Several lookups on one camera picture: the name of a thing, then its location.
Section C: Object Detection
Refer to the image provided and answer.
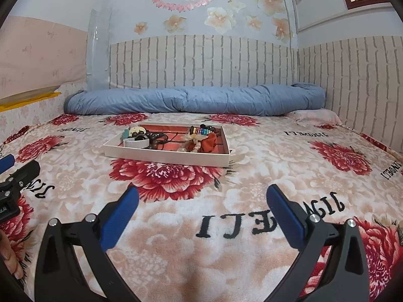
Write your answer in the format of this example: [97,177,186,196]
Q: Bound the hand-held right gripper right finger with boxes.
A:
[266,184,370,302]

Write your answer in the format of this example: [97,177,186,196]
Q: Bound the black claw clip rainbow beads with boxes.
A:
[189,126,218,136]

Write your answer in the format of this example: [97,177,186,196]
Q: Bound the yellow board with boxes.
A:
[0,92,62,112]

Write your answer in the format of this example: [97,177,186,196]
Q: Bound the peach flower wall decals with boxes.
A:
[134,0,295,43]

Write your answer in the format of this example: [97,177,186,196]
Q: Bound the person's left hand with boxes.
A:
[0,230,24,279]

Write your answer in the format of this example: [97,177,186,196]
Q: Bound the beige floral hair tie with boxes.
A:
[178,134,205,153]

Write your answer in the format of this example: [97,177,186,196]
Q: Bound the pink pillow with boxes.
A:
[288,109,342,125]

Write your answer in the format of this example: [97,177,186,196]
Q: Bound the brown wooden bead bracelet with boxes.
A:
[134,134,159,152]

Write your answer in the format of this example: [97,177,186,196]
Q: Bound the white tray with brick print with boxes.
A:
[103,122,232,167]

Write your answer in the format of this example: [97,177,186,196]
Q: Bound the clear plastic sheet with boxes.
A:
[86,6,112,90]

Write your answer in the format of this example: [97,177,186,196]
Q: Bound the orange scrunchie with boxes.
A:
[201,132,219,153]

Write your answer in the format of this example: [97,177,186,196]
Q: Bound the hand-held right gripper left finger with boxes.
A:
[34,185,141,302]

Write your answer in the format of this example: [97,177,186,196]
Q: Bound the black braided leather bracelet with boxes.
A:
[143,132,169,147]

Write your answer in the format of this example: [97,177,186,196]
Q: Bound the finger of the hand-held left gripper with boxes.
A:
[5,160,41,192]
[0,154,15,174]

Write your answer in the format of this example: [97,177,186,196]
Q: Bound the cream round hair clip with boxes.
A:
[123,126,147,139]

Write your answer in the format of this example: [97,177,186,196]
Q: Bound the white translucent band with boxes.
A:
[122,138,150,149]

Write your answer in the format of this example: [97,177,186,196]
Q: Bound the floral printed blanket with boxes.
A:
[0,110,403,302]

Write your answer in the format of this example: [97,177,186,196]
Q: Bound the peach padded board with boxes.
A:
[0,16,89,101]

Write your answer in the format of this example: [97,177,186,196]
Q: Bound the blue quilt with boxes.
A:
[64,83,326,117]

